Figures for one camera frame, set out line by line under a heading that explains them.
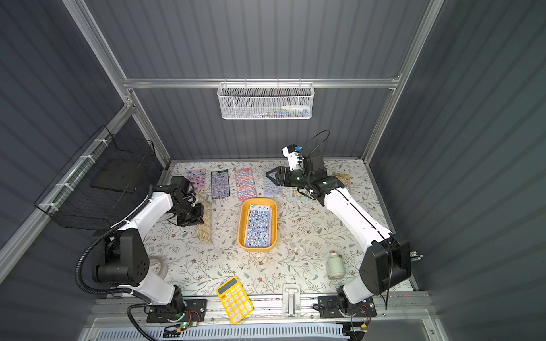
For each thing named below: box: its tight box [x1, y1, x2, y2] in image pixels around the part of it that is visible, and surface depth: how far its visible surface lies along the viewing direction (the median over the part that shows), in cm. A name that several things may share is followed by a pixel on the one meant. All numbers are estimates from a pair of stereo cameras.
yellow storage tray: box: [237, 198, 278, 253], surface depth 95 cm
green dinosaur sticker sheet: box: [291, 186, 310, 202], surface depth 107 cm
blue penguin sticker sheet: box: [244, 203, 273, 248], surface depth 94 cm
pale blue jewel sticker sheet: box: [263, 180, 283, 197], surface depth 110 cm
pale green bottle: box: [326, 250, 346, 280], surface depth 79 cm
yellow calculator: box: [216, 276, 254, 325], surface depth 77 cm
